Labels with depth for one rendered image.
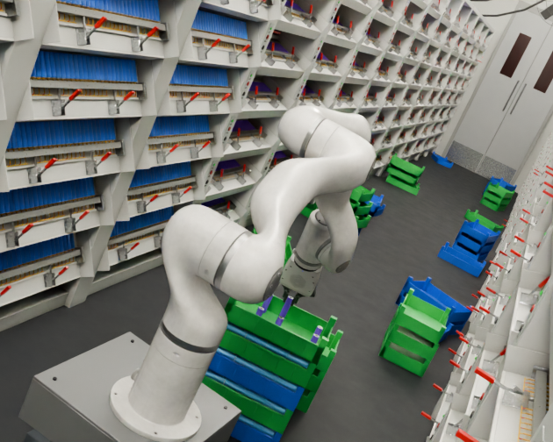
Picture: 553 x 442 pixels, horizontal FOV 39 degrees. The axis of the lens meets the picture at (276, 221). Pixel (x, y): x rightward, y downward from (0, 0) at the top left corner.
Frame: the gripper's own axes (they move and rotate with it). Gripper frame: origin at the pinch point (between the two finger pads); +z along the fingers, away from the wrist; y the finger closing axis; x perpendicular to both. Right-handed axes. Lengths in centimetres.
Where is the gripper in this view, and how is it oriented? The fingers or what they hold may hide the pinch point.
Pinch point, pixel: (290, 296)
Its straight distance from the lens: 226.7
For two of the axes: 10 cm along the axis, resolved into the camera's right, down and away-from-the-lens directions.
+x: 3.5, -5.6, 7.5
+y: 9.0, 4.3, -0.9
